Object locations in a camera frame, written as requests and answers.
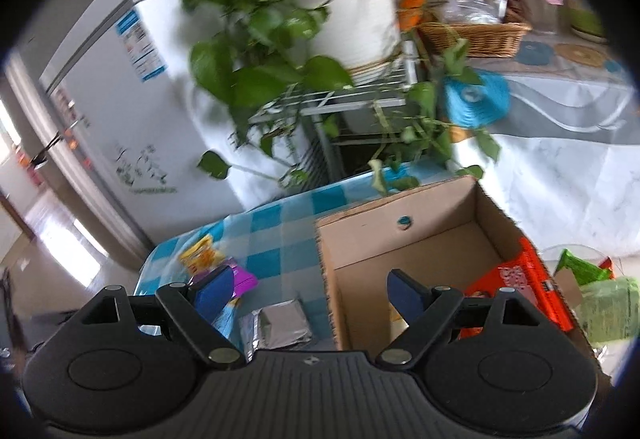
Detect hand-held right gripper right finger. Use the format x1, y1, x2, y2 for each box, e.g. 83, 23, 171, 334
375, 269, 548, 367

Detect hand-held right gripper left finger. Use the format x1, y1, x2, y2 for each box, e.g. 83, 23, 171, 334
80, 264, 246, 365

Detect purple snack packet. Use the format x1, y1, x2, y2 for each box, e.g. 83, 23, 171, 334
190, 256, 259, 300

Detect cardboard box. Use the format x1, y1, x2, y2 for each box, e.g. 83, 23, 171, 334
315, 176, 603, 370

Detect red cartoon snack packet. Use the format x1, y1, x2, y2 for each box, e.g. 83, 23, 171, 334
450, 236, 576, 340

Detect yellow snack packet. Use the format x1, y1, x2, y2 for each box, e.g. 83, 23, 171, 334
179, 234, 226, 277

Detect silver foil packet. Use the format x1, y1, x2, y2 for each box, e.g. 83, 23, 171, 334
239, 299, 313, 355

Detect blue white checkered tablecloth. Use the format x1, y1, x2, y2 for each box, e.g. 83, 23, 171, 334
132, 159, 461, 352

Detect bright green snack packet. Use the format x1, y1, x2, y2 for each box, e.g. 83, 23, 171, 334
552, 249, 613, 287

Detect white chest freezer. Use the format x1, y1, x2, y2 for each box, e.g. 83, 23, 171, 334
40, 0, 321, 230

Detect silver refrigerator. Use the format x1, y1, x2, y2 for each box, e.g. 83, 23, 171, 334
0, 49, 151, 270

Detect grey white tablecloth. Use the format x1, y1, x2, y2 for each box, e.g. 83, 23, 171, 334
465, 29, 640, 260

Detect white metal plant rack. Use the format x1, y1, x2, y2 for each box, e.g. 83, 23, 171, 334
247, 31, 426, 184

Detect pale green bag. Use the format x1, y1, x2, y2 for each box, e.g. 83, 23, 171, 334
580, 276, 640, 345

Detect blue round woven fan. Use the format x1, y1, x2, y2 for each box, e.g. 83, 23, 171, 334
442, 71, 511, 128

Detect green trailing pothos plant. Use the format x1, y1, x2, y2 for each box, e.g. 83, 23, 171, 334
182, 0, 501, 200

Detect wicker basket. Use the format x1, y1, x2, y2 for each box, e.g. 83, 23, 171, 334
417, 9, 533, 58

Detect white ribbed plant pot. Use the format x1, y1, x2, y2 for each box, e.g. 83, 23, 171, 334
295, 0, 403, 87

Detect blue round coaster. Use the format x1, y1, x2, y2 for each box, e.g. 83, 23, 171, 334
517, 41, 551, 67

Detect brown woven coaster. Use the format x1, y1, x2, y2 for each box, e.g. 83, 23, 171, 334
555, 43, 598, 67

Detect clear glass jar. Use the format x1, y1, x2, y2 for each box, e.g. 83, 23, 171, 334
520, 0, 561, 34

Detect green bowl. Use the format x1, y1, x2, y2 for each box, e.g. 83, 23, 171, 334
570, 4, 608, 40

